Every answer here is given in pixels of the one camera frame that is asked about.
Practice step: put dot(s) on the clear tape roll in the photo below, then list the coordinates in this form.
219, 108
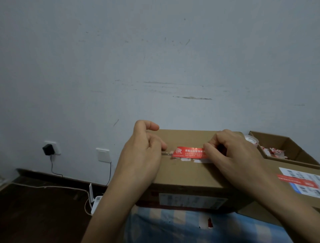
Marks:
251, 140

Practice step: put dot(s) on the open cardboard box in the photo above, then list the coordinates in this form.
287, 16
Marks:
292, 146

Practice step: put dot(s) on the white label on box side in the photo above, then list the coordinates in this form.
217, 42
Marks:
192, 201

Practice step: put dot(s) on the dark baseboard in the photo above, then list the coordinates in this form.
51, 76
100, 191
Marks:
57, 176

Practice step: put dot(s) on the red printed tape strip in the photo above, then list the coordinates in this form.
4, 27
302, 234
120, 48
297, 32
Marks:
190, 152

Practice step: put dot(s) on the person's right thumb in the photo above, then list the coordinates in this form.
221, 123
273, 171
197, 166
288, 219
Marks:
211, 151

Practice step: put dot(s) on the white wall plate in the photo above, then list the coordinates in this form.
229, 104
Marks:
103, 155

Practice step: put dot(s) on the red tape across label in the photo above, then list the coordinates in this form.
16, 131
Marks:
297, 181

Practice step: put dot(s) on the person's right forearm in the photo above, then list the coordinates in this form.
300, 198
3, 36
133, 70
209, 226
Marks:
290, 212

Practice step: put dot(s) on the white router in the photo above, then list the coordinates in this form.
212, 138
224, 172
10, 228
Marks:
95, 201

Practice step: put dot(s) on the white and blue shipping label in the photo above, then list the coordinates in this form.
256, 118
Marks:
303, 175

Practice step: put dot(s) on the person's right hand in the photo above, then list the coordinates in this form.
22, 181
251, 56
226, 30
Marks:
237, 162

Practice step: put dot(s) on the person's left hand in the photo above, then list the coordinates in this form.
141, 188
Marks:
136, 160

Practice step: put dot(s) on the white wall socket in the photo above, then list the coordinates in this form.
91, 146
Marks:
57, 147

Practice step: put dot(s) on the cardboard box with shipping label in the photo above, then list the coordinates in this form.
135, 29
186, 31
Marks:
275, 200

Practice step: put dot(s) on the black power adapter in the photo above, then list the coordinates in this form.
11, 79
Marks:
48, 149

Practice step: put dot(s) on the large closed cardboard box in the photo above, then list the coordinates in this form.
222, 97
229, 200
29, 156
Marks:
190, 172

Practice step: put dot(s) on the person's left forearm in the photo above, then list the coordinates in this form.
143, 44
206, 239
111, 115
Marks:
112, 212

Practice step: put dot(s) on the person's left thumb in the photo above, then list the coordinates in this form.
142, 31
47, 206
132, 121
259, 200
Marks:
157, 142

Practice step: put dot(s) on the red and white packets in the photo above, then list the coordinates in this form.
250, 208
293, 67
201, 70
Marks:
275, 152

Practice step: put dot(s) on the blue checkered bedsheet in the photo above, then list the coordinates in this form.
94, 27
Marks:
175, 227

